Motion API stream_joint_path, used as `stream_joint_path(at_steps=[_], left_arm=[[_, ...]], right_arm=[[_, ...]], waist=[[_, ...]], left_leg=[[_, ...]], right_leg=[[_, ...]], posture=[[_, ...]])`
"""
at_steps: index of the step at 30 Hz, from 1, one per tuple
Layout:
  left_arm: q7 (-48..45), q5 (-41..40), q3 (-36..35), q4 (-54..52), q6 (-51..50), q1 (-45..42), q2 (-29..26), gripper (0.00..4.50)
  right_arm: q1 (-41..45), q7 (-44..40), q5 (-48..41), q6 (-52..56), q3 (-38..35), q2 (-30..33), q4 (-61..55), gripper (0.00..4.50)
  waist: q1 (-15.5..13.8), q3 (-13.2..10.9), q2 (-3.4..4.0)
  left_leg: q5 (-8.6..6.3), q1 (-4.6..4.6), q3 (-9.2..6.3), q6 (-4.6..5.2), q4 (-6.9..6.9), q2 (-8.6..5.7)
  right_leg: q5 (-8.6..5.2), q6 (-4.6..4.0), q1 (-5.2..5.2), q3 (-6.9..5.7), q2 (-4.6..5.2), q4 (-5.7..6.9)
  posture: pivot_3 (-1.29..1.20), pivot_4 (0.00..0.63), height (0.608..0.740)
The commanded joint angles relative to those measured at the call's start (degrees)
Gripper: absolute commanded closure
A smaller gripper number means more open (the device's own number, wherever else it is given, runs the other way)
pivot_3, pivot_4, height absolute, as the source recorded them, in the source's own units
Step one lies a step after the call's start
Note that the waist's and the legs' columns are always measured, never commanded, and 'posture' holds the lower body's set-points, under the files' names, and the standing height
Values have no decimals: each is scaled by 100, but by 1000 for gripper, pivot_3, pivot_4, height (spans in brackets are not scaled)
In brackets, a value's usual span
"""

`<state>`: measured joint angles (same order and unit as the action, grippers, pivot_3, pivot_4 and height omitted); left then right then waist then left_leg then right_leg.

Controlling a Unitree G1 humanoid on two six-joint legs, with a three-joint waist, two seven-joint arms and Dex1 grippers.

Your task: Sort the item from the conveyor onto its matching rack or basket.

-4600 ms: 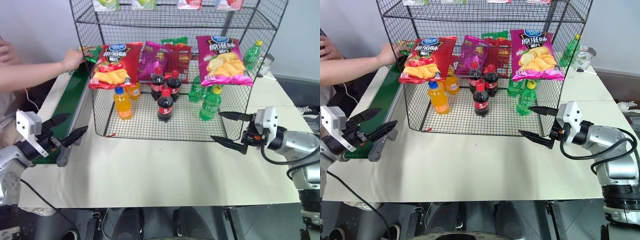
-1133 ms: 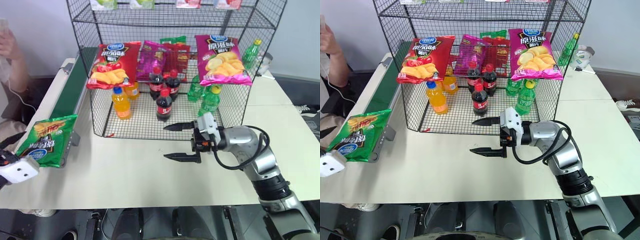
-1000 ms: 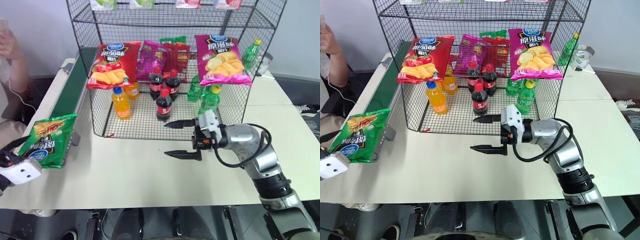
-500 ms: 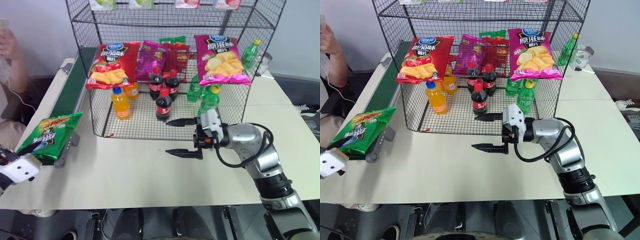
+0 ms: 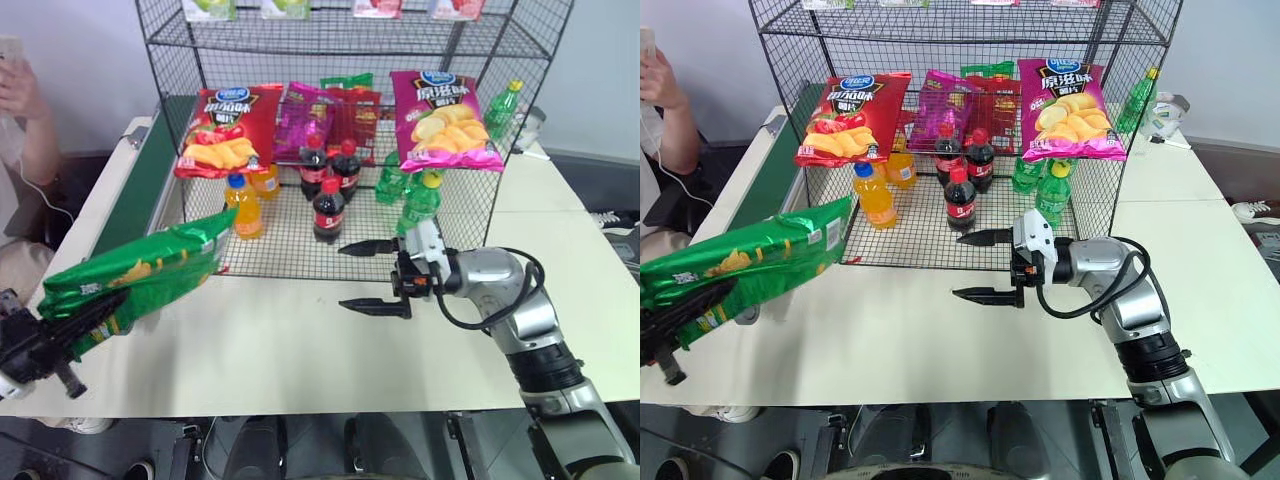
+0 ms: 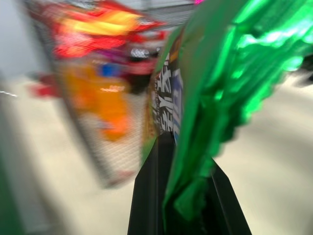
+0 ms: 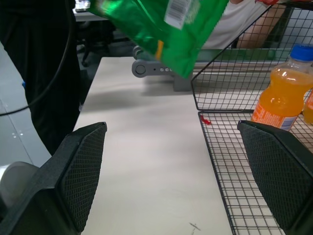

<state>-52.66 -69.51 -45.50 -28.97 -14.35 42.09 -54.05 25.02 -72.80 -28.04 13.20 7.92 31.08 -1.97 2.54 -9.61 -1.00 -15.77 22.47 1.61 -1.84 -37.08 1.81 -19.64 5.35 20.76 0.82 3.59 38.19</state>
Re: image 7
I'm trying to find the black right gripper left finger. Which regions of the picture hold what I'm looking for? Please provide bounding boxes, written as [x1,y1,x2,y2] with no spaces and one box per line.
[0,121,108,235]

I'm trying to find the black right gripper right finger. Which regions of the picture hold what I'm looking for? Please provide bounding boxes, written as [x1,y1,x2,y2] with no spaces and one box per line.
[237,120,313,235]

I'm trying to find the green snack bag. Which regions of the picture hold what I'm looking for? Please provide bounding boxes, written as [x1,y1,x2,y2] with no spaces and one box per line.
[89,0,230,79]

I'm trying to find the orange juice bottle blue cap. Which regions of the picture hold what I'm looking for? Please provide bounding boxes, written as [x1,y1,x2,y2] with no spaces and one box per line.
[250,44,313,131]

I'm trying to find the silver robot body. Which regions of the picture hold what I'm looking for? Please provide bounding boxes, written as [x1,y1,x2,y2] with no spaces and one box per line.
[0,41,52,172]

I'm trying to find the black office chair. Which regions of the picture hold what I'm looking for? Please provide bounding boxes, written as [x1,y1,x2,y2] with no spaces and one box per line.
[76,21,116,67]

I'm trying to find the black robot torso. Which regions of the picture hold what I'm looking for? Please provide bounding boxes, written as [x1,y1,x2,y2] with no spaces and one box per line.
[0,0,82,156]

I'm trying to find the person in white shirt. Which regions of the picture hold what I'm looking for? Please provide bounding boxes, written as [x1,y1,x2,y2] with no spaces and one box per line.
[202,0,280,49]

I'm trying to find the grey background desk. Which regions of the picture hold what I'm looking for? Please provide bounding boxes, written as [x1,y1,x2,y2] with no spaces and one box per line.
[73,9,111,23]

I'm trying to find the black wire rack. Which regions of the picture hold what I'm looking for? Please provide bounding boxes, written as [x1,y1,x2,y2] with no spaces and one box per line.
[191,0,313,235]

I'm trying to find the black cable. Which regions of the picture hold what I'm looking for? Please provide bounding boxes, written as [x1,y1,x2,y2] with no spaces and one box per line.
[0,0,74,116]

